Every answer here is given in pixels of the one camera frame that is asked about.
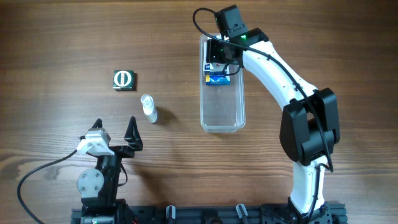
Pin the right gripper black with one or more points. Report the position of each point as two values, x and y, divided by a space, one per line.
212 52

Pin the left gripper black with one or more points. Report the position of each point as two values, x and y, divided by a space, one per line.
118 149

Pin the blue VapoDrops box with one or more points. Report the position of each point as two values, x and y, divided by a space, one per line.
216 79

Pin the dark green ointment box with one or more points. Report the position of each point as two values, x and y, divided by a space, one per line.
124 80

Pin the white green caplets box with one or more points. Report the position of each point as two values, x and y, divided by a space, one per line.
215 69

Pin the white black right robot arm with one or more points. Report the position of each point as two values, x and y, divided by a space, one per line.
309 127

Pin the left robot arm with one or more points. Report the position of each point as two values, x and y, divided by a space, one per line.
99 186

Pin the clear plastic container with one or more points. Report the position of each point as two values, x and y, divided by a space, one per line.
222 107

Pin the small white spray bottle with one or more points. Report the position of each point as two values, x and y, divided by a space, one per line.
149 108

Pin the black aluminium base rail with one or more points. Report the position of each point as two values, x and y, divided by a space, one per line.
265 214

